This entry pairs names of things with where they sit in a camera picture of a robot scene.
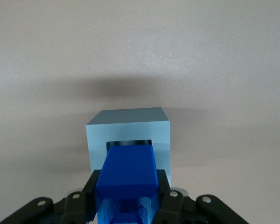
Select blue plastic part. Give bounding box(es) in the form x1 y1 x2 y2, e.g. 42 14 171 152
94 144 160 224

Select gray square base block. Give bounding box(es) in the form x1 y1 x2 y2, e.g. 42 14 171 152
85 107 172 190

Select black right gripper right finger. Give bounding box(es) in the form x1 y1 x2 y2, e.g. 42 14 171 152
154 169 250 224

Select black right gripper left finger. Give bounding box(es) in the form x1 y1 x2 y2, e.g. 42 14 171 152
0 169 102 224

